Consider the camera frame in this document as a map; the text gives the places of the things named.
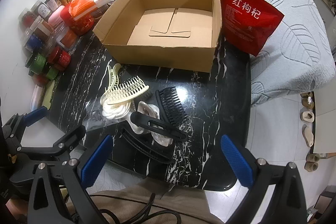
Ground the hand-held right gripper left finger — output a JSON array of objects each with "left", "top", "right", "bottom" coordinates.
[{"left": 28, "top": 134, "right": 113, "bottom": 224}]

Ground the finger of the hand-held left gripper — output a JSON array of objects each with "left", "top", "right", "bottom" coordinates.
[
  {"left": 18, "top": 125, "right": 87, "bottom": 159},
  {"left": 2, "top": 106, "right": 49, "bottom": 141}
]

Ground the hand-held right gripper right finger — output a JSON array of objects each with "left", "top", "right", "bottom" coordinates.
[{"left": 220, "top": 134, "right": 309, "bottom": 224}]

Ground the black banana hair clip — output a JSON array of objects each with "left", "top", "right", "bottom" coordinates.
[{"left": 117, "top": 127, "right": 175, "bottom": 164}]

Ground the white flower hair tie bag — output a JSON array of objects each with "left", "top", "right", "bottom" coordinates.
[{"left": 83, "top": 98, "right": 137, "bottom": 132}]

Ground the black duckbill hair clip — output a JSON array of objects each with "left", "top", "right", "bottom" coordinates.
[{"left": 130, "top": 111, "right": 188, "bottom": 142}]

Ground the pearly wavy hair clip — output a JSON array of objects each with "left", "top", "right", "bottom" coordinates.
[{"left": 129, "top": 101, "right": 174, "bottom": 147}]

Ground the cream banana hair clip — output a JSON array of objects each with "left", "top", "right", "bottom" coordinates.
[{"left": 105, "top": 63, "right": 122, "bottom": 90}]

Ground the cream hair comb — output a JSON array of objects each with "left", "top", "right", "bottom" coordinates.
[{"left": 104, "top": 76, "right": 150, "bottom": 106}]

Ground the black hair comb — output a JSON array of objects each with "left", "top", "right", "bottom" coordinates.
[{"left": 155, "top": 86, "right": 189, "bottom": 130}]

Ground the brown cardboard box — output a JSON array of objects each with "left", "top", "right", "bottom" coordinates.
[{"left": 92, "top": 0, "right": 223, "bottom": 73}]

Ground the white and pink packet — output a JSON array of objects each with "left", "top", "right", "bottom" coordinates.
[{"left": 30, "top": 84, "right": 46, "bottom": 111}]

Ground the green jar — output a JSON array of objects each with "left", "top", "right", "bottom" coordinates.
[
  {"left": 42, "top": 67, "right": 59, "bottom": 81},
  {"left": 25, "top": 53, "right": 47, "bottom": 75}
]

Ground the red tin jar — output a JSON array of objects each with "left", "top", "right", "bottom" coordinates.
[{"left": 48, "top": 46, "right": 72, "bottom": 72}]

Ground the blue jar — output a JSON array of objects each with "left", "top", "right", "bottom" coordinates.
[{"left": 21, "top": 30, "right": 44, "bottom": 52}]

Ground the beige slipper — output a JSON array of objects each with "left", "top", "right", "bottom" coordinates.
[
  {"left": 302, "top": 124, "right": 315, "bottom": 147},
  {"left": 304, "top": 153, "right": 321, "bottom": 172},
  {"left": 301, "top": 93, "right": 315, "bottom": 110},
  {"left": 300, "top": 111, "right": 315, "bottom": 123}
]

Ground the orange spice jar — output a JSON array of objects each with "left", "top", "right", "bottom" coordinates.
[{"left": 54, "top": 22, "right": 79, "bottom": 50}]

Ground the brown spice jar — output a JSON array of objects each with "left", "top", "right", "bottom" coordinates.
[{"left": 29, "top": 17, "right": 54, "bottom": 39}]

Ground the dark red jar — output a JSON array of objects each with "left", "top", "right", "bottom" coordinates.
[{"left": 18, "top": 10, "right": 34, "bottom": 29}]

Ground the pink bottle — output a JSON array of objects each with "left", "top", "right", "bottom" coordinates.
[{"left": 48, "top": 9, "right": 65, "bottom": 27}]

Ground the white-label dark jar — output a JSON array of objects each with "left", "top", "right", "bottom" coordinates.
[{"left": 30, "top": 0, "right": 51, "bottom": 20}]

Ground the red-lid jar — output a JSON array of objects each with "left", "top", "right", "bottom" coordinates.
[{"left": 60, "top": 5, "right": 95, "bottom": 36}]

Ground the white chair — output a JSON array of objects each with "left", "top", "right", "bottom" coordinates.
[{"left": 245, "top": 0, "right": 336, "bottom": 107}]

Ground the red goji berry pouch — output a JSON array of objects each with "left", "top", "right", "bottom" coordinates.
[{"left": 216, "top": 0, "right": 285, "bottom": 57}]

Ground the black cable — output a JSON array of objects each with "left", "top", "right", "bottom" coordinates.
[{"left": 89, "top": 193, "right": 158, "bottom": 224}]

